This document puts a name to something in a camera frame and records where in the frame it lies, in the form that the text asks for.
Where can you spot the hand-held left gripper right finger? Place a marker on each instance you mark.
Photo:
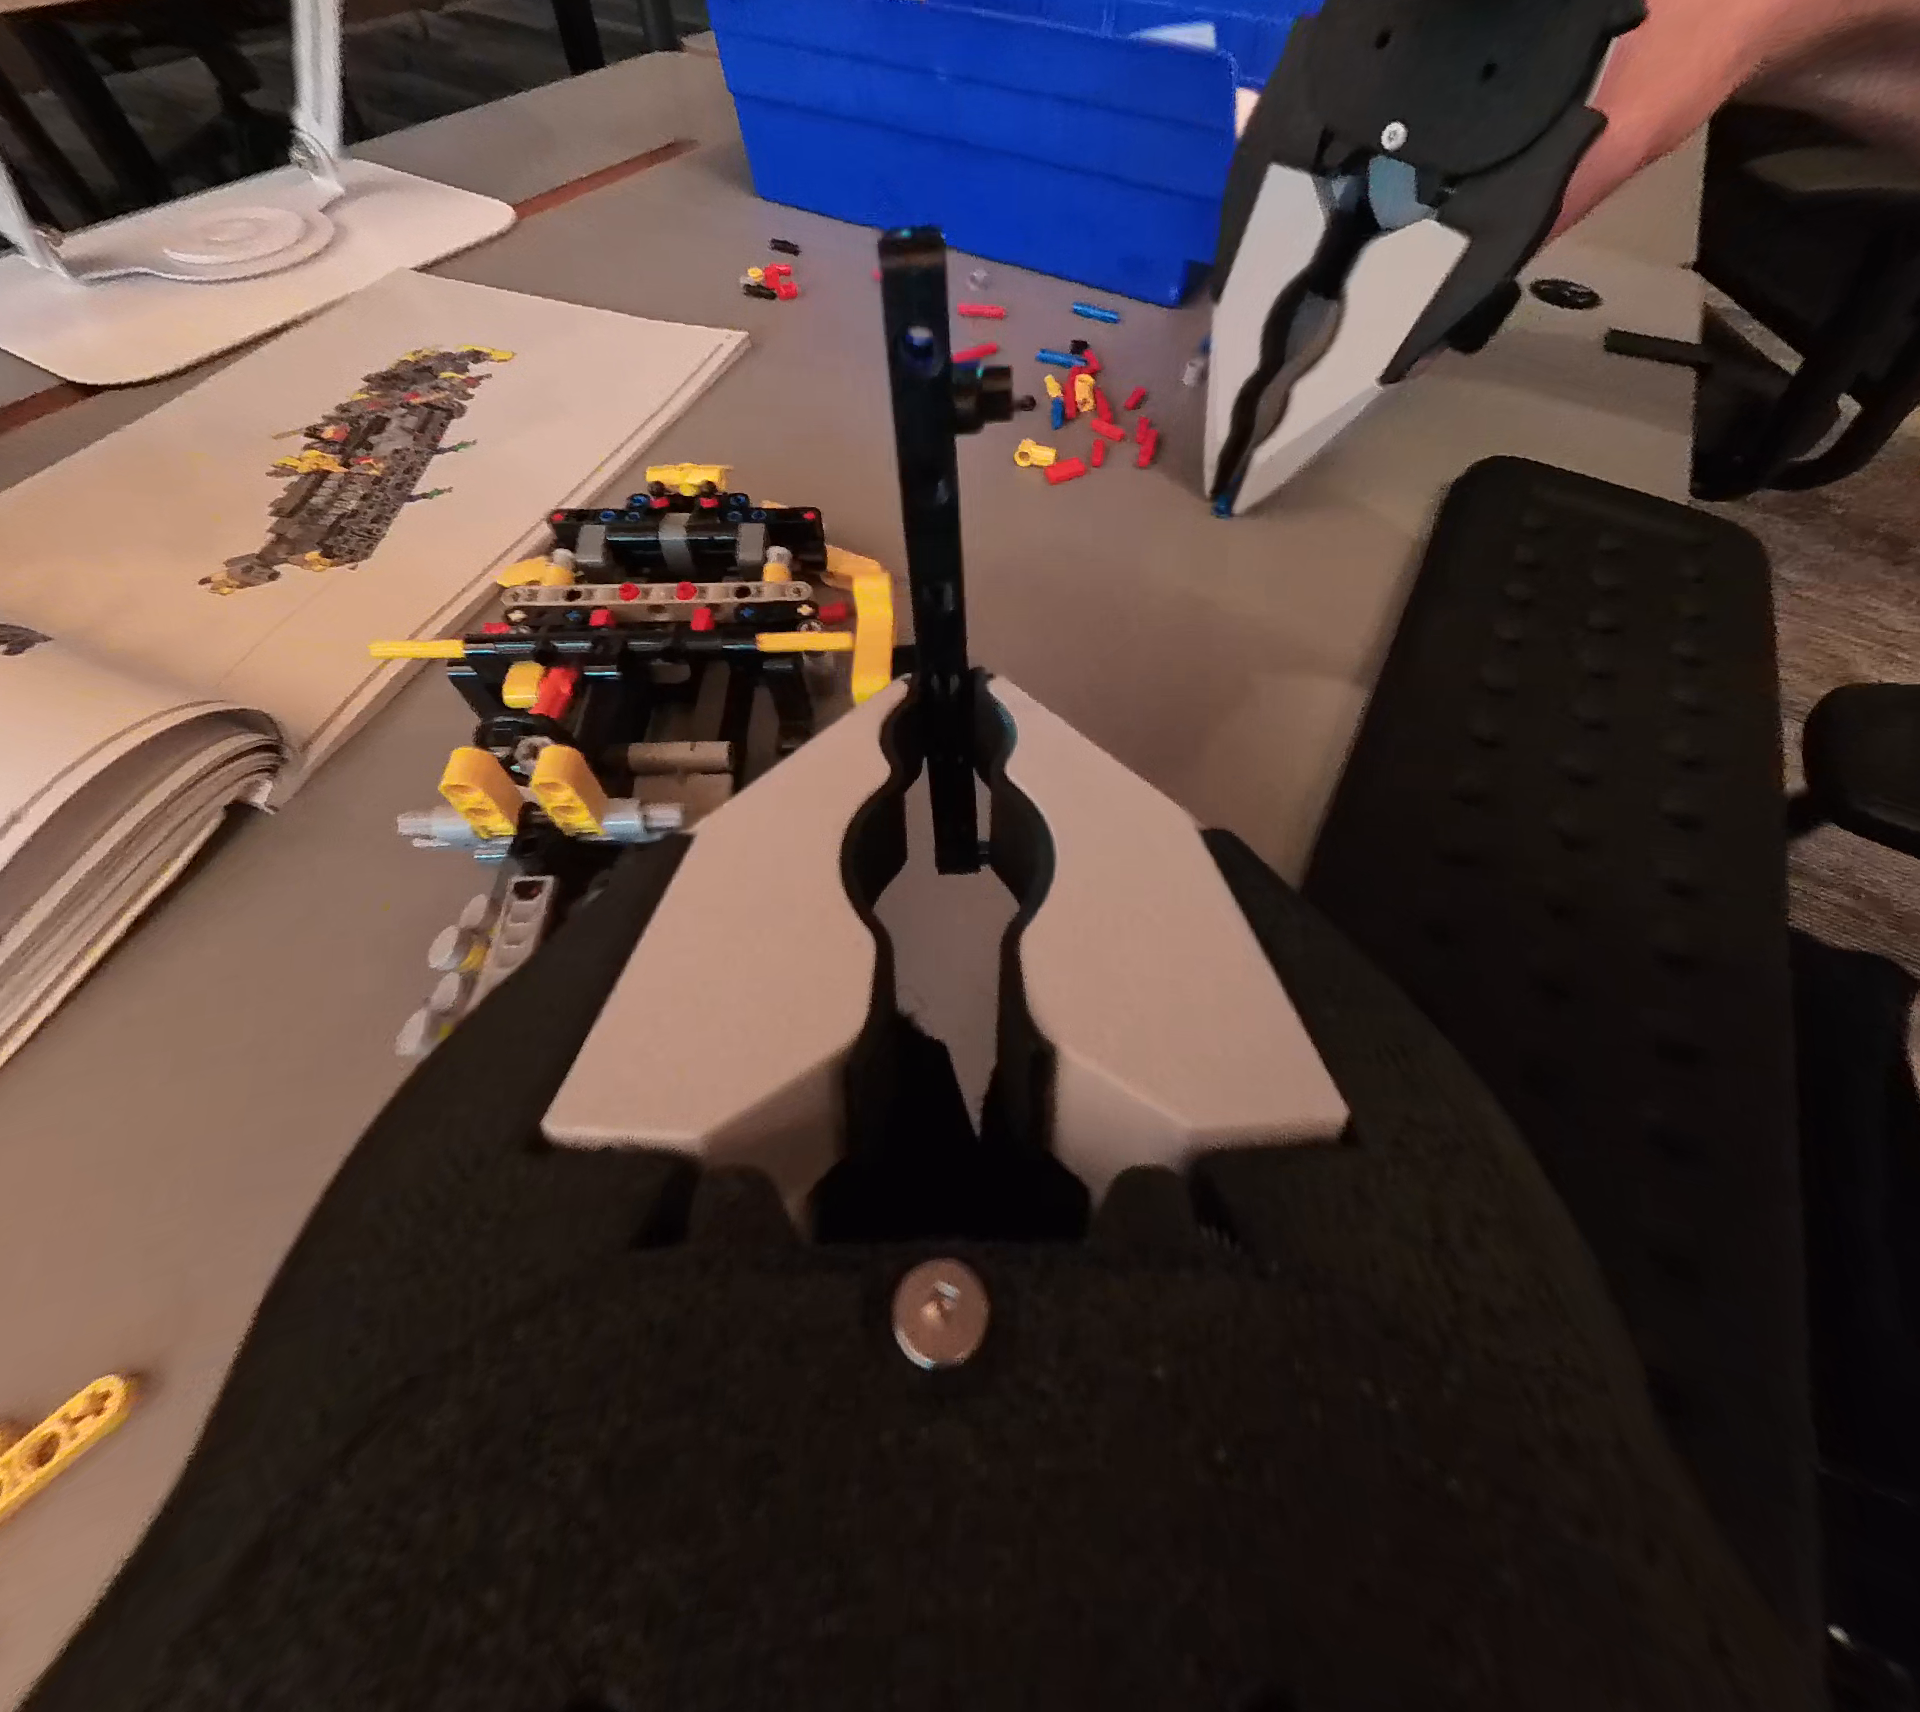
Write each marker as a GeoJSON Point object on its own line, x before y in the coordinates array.
{"type": "Point", "coordinates": [1184, 993]}

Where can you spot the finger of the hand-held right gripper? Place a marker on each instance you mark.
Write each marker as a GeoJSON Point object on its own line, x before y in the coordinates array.
{"type": "Point", "coordinates": [1395, 302]}
{"type": "Point", "coordinates": [1252, 286]}

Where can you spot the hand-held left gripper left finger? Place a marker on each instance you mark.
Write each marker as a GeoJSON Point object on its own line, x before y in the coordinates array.
{"type": "Point", "coordinates": [721, 993]}

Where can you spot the black lego frame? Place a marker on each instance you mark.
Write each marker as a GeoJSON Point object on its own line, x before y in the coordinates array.
{"type": "Point", "coordinates": [931, 542]}

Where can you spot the scattered small lego pins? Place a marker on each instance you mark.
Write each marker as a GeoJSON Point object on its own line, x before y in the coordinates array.
{"type": "Point", "coordinates": [1102, 406]}

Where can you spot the black lego connector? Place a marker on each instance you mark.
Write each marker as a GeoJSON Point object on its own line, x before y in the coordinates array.
{"type": "Point", "coordinates": [1650, 344]}

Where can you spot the partly built lego chassis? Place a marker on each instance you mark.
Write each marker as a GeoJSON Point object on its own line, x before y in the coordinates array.
{"type": "Point", "coordinates": [661, 632]}

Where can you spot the yellow lego beam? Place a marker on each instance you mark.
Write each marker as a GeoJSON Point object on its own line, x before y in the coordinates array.
{"type": "Point", "coordinates": [69, 1442]}

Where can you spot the person's right hand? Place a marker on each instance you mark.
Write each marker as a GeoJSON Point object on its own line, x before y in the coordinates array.
{"type": "Point", "coordinates": [1695, 46]}

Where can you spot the small white paper label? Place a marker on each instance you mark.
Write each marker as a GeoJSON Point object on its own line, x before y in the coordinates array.
{"type": "Point", "coordinates": [1178, 36]}

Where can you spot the blue plastic bin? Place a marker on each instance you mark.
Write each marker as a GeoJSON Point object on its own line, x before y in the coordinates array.
{"type": "Point", "coordinates": [961, 123]}

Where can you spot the black mesh-back office chair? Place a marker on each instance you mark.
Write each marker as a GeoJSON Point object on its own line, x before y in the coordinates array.
{"type": "Point", "coordinates": [1575, 766]}

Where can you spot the open instruction booklet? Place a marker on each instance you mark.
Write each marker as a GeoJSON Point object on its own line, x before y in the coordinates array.
{"type": "Point", "coordinates": [224, 573]}

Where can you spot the wooden white document stand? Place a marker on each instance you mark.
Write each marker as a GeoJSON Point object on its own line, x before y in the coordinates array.
{"type": "Point", "coordinates": [224, 242]}

